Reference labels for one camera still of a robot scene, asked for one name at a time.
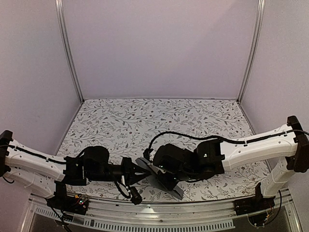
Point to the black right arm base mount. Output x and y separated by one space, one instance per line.
254 203

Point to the aluminium frame post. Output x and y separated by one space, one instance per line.
254 45
67 49

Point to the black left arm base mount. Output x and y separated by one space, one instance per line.
72 204

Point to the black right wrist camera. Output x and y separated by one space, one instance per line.
146 153

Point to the floral patterned table mat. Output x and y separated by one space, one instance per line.
126 126

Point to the right aluminium frame post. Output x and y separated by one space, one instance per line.
254 45

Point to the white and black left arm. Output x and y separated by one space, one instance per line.
48 176

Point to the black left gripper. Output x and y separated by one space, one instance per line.
130 168

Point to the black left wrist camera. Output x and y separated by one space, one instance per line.
135 196

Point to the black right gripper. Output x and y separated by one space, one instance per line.
166 184

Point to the aluminium slotted front rail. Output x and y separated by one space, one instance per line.
121 216

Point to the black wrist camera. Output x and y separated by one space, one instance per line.
146 153
135 196

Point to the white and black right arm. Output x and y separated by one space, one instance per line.
217 155

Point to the left aluminium frame post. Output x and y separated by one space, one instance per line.
67 49

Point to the grey-blue envelope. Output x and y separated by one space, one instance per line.
177 192

